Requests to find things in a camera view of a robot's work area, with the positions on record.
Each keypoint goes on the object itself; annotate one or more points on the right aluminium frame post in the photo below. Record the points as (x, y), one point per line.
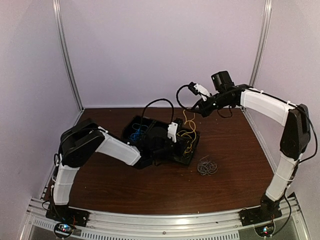
(264, 32)

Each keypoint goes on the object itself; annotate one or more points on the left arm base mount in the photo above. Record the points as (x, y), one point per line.
(67, 223)

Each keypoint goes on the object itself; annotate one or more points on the aluminium frame post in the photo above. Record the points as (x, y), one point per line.
(264, 32)
(56, 4)

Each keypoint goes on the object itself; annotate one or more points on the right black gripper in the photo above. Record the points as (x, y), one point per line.
(204, 111)

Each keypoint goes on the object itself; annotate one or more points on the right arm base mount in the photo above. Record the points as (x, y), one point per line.
(264, 226)

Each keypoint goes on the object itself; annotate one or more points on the aluminium front rail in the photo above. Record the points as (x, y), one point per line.
(223, 225)

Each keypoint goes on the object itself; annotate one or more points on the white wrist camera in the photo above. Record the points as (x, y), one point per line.
(198, 89)
(173, 128)

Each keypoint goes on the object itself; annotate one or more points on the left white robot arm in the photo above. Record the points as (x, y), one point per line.
(80, 142)

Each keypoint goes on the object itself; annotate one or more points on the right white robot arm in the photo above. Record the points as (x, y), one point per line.
(294, 118)

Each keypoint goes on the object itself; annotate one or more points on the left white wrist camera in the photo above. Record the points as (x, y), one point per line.
(173, 128)

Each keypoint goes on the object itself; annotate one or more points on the left aluminium frame post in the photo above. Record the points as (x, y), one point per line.
(56, 4)

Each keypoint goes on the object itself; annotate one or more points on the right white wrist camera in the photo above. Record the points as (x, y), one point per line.
(198, 89)

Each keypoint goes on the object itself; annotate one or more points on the black three-compartment bin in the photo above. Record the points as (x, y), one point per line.
(185, 147)

